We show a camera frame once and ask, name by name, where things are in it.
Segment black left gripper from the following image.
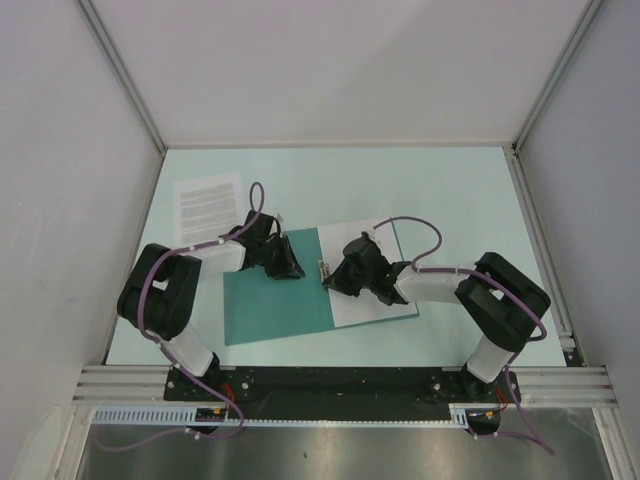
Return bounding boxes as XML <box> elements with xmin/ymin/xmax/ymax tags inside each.
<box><xmin>258</xmin><ymin>235</ymin><xmax>304</xmax><ymax>281</ymax></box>

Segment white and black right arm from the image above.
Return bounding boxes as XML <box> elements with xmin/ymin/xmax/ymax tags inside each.
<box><xmin>322</xmin><ymin>234</ymin><xmax>551</xmax><ymax>401</ymax></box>

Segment printed white paper sheet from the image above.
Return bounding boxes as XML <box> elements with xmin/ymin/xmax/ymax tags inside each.
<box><xmin>173</xmin><ymin>172</ymin><xmax>246</xmax><ymax>246</ymax></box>

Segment teal folder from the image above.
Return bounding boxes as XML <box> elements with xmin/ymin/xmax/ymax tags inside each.
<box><xmin>220</xmin><ymin>217</ymin><xmax>421</xmax><ymax>347</ymax></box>

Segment grey slotted cable duct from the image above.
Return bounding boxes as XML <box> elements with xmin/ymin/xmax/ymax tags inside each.
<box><xmin>92</xmin><ymin>402</ymin><xmax>481</xmax><ymax>429</ymax></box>

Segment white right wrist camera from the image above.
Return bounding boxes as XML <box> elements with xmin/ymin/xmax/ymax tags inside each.
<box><xmin>361</xmin><ymin>230</ymin><xmax>381</xmax><ymax>246</ymax></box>

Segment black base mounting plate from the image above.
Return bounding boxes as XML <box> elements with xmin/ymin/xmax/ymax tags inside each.
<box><xmin>164</xmin><ymin>364</ymin><xmax>521</xmax><ymax>416</ymax></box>

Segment chrome folder clip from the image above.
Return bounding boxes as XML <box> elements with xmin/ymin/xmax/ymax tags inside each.
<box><xmin>318</xmin><ymin>259</ymin><xmax>331</xmax><ymax>282</ymax></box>

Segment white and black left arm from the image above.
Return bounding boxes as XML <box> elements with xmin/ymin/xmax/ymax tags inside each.
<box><xmin>117</xmin><ymin>210</ymin><xmax>305</xmax><ymax>400</ymax></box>

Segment aluminium frame rail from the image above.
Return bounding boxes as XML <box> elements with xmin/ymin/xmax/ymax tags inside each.
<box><xmin>72</xmin><ymin>365</ymin><xmax>618</xmax><ymax>408</ymax></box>

